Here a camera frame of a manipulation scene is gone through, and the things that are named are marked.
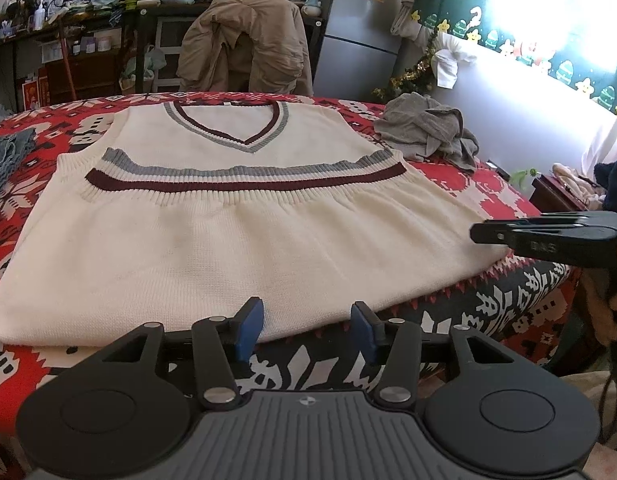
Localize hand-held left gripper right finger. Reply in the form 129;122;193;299
353;301;519;406

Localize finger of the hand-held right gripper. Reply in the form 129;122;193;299
469;221;529;248

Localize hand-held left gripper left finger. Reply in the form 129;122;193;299
96;297;265;408

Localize cream knit striped vest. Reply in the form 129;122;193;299
0;101;512;347

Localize wooden bedside cabinet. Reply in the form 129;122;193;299
531;174;604;216

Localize cream cloth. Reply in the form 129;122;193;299
553;162;604;211

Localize dark blue fluffy garment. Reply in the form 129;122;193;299
593;159;617;213

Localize green plastic plant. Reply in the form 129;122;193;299
509;167;542;193

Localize grey sweatshirt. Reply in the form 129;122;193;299
373;92;482;173

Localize small christmas tree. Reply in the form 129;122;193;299
373;35;439;103

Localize white cloth tie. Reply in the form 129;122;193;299
431;47;477;88

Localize green printed curtain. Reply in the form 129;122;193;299
399;0;617;121

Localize silver refrigerator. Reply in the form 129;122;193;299
313;0;419;101

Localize red printed blanket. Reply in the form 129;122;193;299
0;91;584;441

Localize beige jacket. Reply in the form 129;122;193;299
176;0;314;98

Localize pale green plastic bag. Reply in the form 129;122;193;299
138;45;166;78

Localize brown wooden dresser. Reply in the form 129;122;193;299
41;50;122;103

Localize blue denim jeans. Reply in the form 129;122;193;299
0;127;39;206

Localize black shelf rack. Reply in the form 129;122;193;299
0;0;324;106

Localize white plastic drawers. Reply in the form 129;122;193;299
152;15;194;93

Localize red broom stick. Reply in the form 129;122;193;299
57;20;79;103

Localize red printed carton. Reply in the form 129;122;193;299
19;76;50;111

